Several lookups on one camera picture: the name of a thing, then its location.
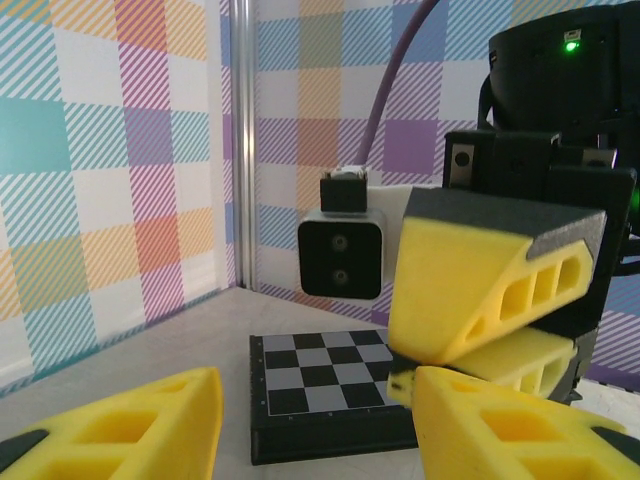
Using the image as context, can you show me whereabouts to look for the aluminium corner post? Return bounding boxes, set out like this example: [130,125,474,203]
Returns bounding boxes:
[232,0,259,294]

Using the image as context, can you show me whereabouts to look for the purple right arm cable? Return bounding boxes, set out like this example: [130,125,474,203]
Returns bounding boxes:
[357,0,436,171]

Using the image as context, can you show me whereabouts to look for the black grey folding chessboard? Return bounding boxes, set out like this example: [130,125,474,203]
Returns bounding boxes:
[248,327,420,466]

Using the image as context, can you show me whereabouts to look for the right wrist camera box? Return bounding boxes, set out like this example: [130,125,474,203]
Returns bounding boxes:
[297,167,414,301]

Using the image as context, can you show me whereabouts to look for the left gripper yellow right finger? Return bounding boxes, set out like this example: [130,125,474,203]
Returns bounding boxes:
[413,364,640,480]

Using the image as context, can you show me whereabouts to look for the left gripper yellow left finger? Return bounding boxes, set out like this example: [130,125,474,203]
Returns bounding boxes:
[0,367,224,480]

